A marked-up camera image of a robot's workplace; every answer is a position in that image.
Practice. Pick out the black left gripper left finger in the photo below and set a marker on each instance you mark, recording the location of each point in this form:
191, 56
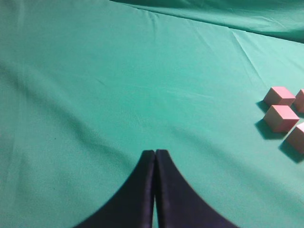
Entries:
132, 205

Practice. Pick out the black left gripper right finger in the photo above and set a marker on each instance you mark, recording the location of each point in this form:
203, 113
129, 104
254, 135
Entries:
178, 205

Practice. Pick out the pink cube column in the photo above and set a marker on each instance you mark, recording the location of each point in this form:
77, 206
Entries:
299, 101
279, 95
296, 138
280, 118

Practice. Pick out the green cloth backdrop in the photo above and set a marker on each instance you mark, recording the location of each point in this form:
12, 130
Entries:
282, 19

